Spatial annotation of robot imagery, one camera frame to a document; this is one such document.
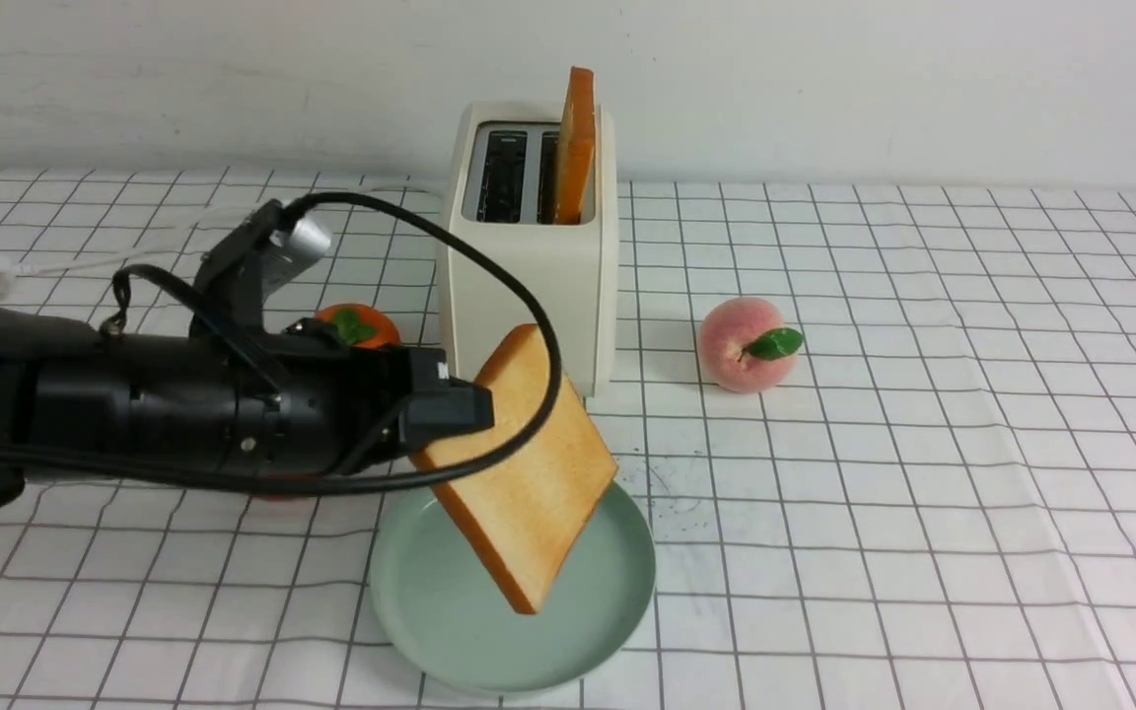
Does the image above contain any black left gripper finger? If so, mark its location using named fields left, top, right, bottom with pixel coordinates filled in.
left=400, top=379, right=493, bottom=454

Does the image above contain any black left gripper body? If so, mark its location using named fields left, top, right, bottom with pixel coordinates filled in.
left=224, top=319, right=448, bottom=481

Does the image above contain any toast slice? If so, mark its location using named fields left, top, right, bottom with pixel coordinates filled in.
left=553, top=66, right=598, bottom=225
left=410, top=323, right=618, bottom=613

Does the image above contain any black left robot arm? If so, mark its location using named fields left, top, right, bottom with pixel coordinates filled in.
left=0, top=309, right=493, bottom=508

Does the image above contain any white two-slot toaster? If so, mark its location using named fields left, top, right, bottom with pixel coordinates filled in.
left=436, top=101, right=619, bottom=398

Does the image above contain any orange persimmon with leaf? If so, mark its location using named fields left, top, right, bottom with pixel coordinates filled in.
left=315, top=303, right=404, bottom=349

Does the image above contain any red apple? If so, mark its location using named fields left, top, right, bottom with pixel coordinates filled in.
left=249, top=493, right=314, bottom=502

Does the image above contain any light green round plate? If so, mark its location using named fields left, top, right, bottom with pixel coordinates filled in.
left=370, top=485, right=657, bottom=695

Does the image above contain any pink peach with leaf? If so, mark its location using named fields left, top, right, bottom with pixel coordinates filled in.
left=698, top=296, right=807, bottom=394

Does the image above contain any white grid tablecloth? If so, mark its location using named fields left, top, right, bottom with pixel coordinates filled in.
left=0, top=183, right=1136, bottom=709

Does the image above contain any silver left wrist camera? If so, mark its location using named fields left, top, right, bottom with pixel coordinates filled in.
left=189, top=200, right=334, bottom=341

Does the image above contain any white toaster power cord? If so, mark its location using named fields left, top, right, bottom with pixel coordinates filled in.
left=0, top=184, right=445, bottom=303

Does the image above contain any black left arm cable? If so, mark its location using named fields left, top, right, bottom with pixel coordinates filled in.
left=0, top=192, right=563, bottom=496

